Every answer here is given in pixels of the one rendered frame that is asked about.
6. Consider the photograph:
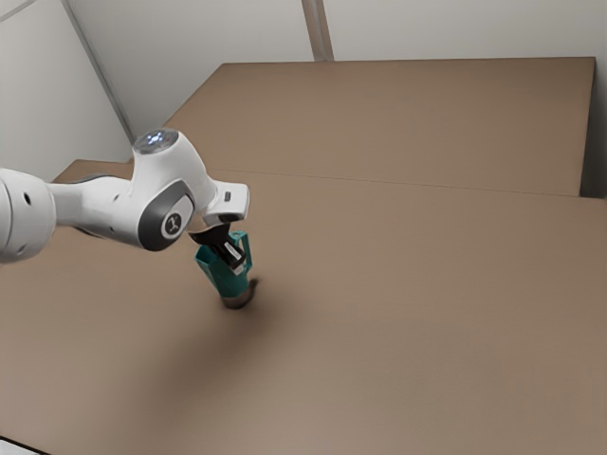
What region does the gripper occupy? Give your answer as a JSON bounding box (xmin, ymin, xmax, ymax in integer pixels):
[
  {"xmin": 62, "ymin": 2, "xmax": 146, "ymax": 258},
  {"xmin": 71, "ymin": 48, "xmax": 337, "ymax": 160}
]
[{"xmin": 188, "ymin": 225, "xmax": 247, "ymax": 276}]

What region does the teal faceted mug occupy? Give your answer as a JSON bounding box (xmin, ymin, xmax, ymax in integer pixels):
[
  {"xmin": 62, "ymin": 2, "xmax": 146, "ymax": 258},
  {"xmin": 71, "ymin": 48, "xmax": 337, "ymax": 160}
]
[{"xmin": 194, "ymin": 230, "xmax": 255, "ymax": 311}]

